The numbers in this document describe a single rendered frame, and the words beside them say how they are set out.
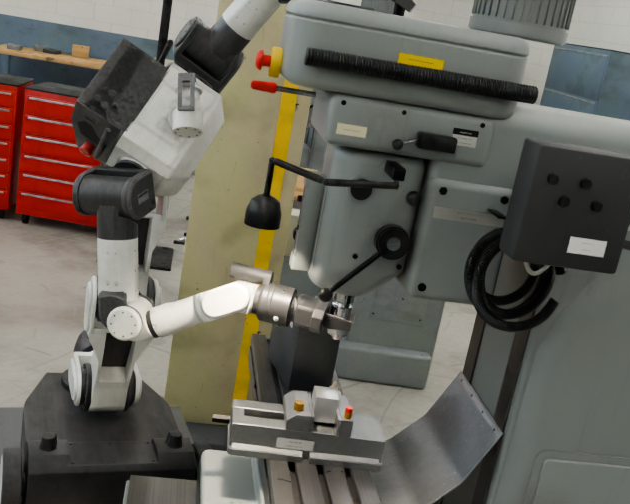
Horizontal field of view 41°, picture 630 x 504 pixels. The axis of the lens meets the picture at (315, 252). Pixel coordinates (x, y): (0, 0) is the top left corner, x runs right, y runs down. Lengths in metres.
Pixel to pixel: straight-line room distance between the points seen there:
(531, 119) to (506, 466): 0.74
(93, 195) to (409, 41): 0.76
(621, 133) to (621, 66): 7.15
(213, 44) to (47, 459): 1.19
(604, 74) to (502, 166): 7.22
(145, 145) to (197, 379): 2.01
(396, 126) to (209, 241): 2.02
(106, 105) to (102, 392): 0.97
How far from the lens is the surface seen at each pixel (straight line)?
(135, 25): 10.78
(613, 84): 8.99
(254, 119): 3.50
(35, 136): 6.47
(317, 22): 1.62
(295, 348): 2.21
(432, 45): 1.66
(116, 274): 1.94
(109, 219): 1.92
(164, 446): 2.55
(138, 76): 2.02
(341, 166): 1.71
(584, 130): 1.82
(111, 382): 2.58
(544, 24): 1.77
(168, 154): 1.96
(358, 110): 1.66
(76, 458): 2.50
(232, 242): 3.60
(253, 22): 2.06
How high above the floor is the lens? 1.87
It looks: 16 degrees down
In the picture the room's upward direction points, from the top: 10 degrees clockwise
